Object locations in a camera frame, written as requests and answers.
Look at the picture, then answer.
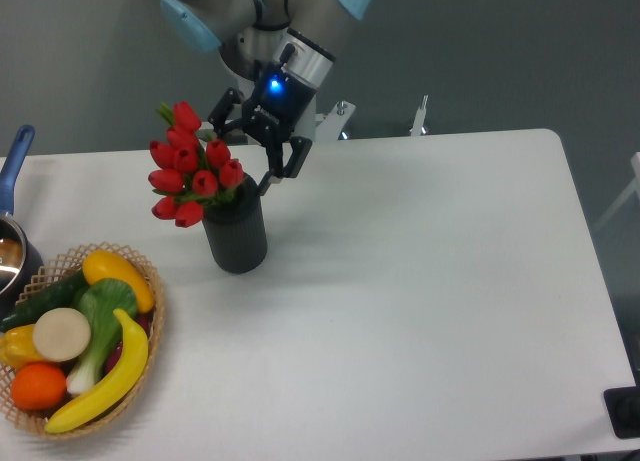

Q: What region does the black device at table edge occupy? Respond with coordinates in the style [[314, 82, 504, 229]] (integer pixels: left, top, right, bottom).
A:
[[603, 386, 639, 439]]

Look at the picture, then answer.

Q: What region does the orange fruit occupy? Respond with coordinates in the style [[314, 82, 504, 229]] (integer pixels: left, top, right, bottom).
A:
[[10, 363, 67, 411]]

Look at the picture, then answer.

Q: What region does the white frame at right edge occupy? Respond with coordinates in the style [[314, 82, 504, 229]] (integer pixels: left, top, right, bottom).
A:
[[594, 152, 639, 231]]

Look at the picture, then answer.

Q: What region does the yellow banana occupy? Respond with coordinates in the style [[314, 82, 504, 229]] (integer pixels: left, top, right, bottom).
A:
[[44, 308, 149, 434]]

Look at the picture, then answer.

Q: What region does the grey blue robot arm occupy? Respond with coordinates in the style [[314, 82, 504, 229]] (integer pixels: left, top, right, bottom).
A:
[[160, 0, 372, 194]]

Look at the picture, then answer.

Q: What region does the green cucumber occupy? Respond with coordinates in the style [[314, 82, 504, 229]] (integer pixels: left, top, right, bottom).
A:
[[1, 271, 88, 333]]

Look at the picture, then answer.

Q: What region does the woven wicker basket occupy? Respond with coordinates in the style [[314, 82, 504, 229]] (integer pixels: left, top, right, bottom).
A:
[[1, 242, 165, 440]]

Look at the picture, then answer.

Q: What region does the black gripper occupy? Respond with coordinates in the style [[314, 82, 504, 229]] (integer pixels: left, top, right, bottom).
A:
[[207, 62, 316, 196]]

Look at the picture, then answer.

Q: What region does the yellow bell pepper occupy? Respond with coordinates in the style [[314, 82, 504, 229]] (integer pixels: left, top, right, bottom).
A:
[[1, 324, 47, 370]]

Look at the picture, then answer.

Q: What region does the blue handled saucepan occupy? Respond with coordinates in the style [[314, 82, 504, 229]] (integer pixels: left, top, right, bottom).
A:
[[1, 125, 43, 317]]

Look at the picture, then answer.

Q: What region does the dark grey ribbed vase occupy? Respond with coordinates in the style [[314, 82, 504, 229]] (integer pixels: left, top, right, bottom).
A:
[[202, 176, 268, 274]]

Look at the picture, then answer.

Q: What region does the red tulip bouquet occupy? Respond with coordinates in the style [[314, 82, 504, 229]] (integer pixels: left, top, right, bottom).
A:
[[148, 101, 247, 228]]

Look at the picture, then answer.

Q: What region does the purple red vegetable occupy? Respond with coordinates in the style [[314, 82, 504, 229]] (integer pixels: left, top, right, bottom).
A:
[[103, 313, 152, 375]]

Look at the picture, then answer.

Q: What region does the beige round radish slice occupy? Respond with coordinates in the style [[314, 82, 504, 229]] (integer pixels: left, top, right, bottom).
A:
[[32, 308, 91, 362]]

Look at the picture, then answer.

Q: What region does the green bok choy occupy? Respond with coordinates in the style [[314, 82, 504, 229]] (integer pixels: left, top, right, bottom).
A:
[[66, 278, 138, 397]]

